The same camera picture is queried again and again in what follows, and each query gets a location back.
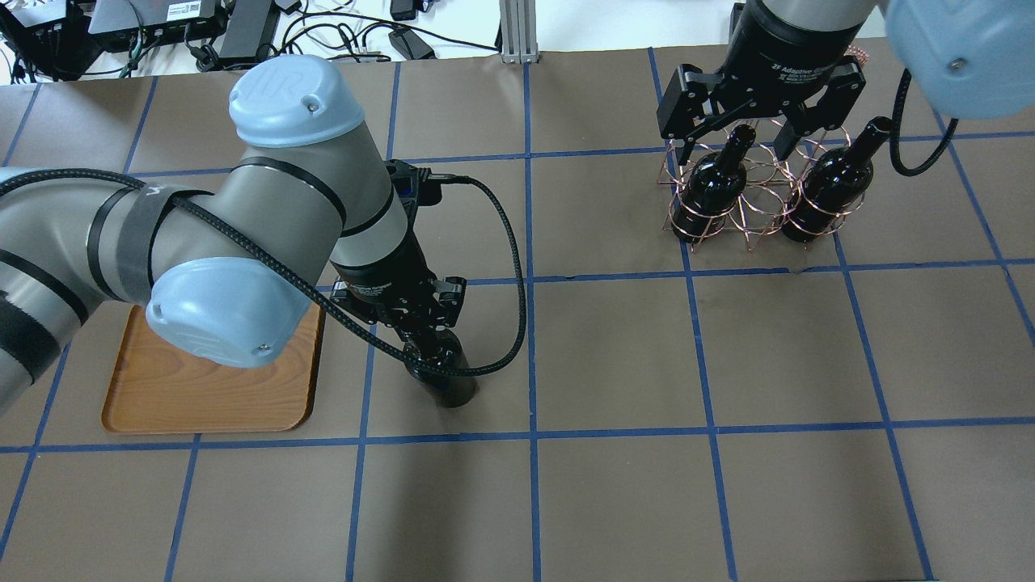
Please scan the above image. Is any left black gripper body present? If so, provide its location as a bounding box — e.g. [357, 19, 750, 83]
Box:
[330, 260, 437, 327]

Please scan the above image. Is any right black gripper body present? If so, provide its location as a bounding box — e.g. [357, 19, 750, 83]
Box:
[720, 4, 862, 110]

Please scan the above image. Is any dark wine bottle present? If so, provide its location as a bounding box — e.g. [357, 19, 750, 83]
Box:
[400, 327, 478, 408]
[781, 116, 893, 244]
[672, 123, 755, 246]

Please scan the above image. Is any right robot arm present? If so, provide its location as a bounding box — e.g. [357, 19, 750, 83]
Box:
[657, 1, 1034, 159]

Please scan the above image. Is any wooden tray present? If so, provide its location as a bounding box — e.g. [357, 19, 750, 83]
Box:
[100, 305, 325, 435]

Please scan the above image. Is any black power adapter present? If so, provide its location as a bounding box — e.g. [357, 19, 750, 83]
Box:
[387, 29, 437, 61]

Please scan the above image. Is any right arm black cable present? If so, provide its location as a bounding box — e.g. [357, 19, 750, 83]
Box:
[889, 69, 960, 177]

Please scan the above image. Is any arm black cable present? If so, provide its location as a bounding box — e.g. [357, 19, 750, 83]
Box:
[889, 69, 960, 177]
[0, 168, 528, 377]

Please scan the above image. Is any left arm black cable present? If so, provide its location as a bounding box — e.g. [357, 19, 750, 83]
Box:
[0, 168, 528, 377]

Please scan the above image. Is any copper wire bottle basket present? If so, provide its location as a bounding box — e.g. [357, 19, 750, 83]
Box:
[657, 48, 866, 253]

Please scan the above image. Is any aluminium frame post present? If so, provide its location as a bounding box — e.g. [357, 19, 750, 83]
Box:
[499, 0, 540, 64]

